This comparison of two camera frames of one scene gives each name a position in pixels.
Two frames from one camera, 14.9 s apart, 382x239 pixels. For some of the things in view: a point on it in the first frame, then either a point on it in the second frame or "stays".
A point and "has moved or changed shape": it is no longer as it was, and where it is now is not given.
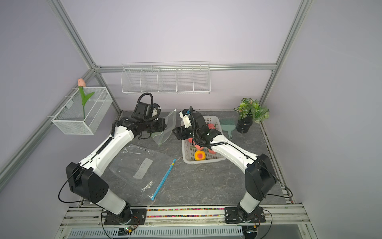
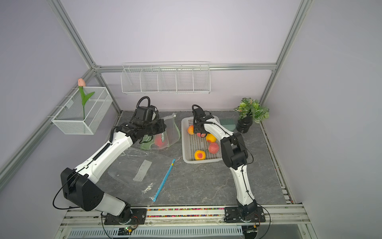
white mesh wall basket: [69, 118] stays
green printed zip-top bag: [161, 138] has moved or changed shape
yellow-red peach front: [200, 155] stays
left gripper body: [153, 125] stays
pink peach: [199, 147] → [158, 140]
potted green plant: [249, 109] stays
